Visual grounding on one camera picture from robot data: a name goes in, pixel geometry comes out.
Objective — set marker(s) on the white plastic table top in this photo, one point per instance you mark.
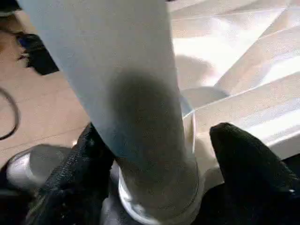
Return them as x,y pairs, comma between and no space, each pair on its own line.
234,61

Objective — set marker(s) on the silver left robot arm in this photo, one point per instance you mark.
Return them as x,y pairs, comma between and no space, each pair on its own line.
37,164

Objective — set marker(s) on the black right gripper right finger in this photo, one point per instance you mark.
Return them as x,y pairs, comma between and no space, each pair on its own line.
253,183

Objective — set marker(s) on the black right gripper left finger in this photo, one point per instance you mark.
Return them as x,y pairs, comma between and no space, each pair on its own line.
70,187

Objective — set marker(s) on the white plastic table leg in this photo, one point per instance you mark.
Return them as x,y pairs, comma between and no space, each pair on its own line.
122,93

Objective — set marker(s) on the black floor box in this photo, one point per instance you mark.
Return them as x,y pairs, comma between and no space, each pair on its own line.
40,56

